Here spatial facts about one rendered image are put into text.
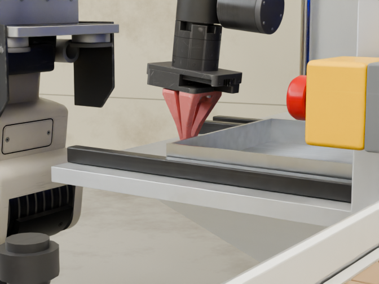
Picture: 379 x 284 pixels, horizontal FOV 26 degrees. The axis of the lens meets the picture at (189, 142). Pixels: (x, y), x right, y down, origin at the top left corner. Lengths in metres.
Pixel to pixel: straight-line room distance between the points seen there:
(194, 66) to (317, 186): 0.22
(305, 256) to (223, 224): 0.62
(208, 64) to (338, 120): 0.33
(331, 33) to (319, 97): 1.18
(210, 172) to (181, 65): 0.14
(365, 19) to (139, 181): 0.33
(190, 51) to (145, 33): 3.78
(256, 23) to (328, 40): 0.95
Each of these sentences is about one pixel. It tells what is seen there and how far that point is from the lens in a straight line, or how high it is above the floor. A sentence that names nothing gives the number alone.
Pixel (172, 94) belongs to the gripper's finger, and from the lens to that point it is 0.98.
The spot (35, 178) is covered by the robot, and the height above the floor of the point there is 0.77.
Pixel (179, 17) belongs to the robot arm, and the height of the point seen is 1.06.
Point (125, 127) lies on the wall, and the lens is 4.85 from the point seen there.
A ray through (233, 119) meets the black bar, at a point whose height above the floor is 0.90.
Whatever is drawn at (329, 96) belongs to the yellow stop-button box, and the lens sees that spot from 0.68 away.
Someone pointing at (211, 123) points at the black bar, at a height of 0.90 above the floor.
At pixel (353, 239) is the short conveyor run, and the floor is 0.96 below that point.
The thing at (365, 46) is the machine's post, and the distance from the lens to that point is 0.77.
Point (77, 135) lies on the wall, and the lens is 5.01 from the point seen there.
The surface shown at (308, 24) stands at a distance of 1.82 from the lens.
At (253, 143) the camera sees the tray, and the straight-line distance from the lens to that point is 1.14.
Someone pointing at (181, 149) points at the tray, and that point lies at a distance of 0.96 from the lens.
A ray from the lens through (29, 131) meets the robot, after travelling 1.50.
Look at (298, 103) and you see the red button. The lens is 0.71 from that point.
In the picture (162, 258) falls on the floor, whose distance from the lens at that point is 3.54.
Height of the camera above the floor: 1.08
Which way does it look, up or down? 10 degrees down
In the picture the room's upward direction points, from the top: straight up
